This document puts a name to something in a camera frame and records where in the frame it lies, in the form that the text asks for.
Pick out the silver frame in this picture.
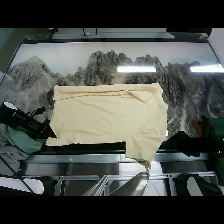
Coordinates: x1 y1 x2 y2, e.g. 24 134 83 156
0 150 224 197

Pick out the green garment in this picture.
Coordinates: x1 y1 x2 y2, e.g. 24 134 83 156
207 116 224 186
5 126 46 155

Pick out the cream T-shirt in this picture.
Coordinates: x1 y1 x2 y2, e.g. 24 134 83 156
45 82 170 175

